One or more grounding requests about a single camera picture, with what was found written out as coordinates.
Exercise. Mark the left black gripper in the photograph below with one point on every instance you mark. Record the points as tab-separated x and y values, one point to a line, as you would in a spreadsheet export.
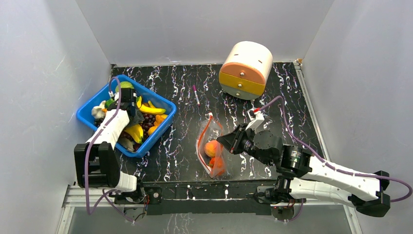
137	120

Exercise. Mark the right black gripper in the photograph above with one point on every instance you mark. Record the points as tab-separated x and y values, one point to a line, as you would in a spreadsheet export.
240	140

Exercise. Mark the peach fruit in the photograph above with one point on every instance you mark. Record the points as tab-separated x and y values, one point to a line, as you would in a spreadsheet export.
211	148

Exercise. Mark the clear zip top bag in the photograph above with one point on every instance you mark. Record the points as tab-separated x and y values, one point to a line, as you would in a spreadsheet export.
210	129

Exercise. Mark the orange tangerine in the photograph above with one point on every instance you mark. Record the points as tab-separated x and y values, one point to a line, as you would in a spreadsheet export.
217	166

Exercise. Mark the yellow banana bunch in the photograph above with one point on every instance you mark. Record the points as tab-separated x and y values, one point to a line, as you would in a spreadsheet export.
136	132

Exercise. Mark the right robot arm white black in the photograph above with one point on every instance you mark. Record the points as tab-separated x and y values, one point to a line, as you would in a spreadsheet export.
303	176

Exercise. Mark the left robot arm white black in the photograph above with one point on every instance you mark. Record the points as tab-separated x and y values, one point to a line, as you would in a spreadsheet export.
95	162

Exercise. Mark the green cabbage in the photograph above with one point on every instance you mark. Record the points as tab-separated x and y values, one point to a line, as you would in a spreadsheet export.
124	84

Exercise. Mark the single yellow banana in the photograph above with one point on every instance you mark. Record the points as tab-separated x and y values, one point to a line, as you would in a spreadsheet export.
148	110

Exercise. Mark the dark purple grapes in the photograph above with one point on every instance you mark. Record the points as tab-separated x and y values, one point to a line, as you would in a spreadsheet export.
148	126

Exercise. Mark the white garlic bulb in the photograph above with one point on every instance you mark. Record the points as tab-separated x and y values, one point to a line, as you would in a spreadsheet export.
99	111

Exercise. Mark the blue plastic bin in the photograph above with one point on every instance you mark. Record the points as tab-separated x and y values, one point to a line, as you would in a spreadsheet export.
84	115

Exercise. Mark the pink marker pen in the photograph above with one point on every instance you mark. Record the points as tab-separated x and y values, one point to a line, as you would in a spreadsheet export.
196	95

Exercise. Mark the round pastel drawer cabinet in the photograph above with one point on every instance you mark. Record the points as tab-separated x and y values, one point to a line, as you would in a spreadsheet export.
245	72

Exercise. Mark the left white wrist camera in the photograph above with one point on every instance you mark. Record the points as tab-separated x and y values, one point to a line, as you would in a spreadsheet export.
114	96

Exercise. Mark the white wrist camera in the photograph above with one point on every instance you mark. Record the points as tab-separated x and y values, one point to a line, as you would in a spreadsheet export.
256	118
114	96

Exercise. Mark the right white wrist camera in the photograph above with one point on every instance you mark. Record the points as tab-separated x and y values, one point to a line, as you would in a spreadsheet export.
256	118

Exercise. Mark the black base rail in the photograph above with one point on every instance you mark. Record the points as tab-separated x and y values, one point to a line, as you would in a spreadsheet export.
212	197

